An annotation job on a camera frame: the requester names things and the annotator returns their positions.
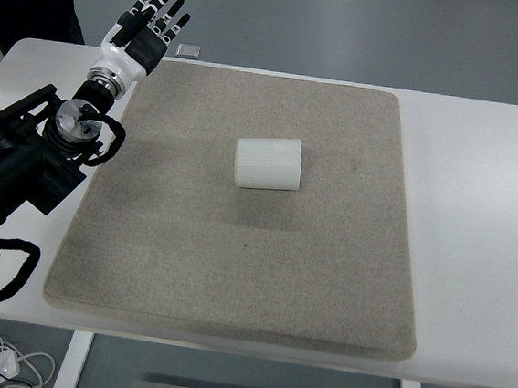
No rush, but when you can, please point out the white and black hand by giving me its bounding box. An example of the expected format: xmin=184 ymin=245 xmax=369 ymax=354
xmin=96 ymin=0 xmax=195 ymax=88

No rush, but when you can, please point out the white ribbed cup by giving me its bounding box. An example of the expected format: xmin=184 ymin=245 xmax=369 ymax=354
xmin=231 ymin=131 xmax=306 ymax=194

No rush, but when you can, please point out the small silver floor plate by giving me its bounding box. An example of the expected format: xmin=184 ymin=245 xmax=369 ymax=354
xmin=176 ymin=42 xmax=204 ymax=59

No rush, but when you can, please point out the beige felt mat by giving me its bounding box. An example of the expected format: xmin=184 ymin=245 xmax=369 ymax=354
xmin=38 ymin=50 xmax=443 ymax=368

